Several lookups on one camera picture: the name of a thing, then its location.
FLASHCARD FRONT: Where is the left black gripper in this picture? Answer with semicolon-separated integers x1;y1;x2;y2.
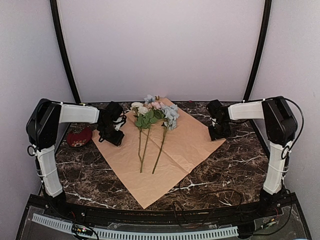
99;122;125;146

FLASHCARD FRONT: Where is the blue fake flower bunch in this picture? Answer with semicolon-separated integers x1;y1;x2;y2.
144;94;180;174

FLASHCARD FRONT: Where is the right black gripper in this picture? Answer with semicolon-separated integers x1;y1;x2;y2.
209;120;232;141

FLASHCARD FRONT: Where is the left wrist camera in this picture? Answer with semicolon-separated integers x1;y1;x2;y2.
112;114;127;131

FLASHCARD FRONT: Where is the white fake flower stem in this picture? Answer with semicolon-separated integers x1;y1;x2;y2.
130;102;154;173

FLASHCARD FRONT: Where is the black frame post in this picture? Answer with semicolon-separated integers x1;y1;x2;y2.
49;0;81;104
243;0;272;101

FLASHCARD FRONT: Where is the pink fake flower stem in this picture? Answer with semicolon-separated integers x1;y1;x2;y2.
138;96;163;165

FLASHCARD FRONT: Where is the peach wrapping paper sheet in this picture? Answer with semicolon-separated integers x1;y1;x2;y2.
92;98;225;209

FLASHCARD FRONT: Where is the white slotted cable duct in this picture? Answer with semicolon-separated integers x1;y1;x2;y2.
31;213;239;240

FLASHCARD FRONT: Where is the left black frame post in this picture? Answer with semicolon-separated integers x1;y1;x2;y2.
49;0;81;104

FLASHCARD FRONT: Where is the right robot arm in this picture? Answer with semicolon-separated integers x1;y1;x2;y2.
206;96;303;217

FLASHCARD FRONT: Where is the right black frame post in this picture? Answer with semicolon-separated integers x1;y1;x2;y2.
243;0;272;101

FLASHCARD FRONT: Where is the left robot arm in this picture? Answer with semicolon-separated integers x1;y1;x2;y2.
26;98;127;218

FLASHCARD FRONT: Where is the small circuit board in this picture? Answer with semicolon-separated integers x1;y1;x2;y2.
71;224;94;236

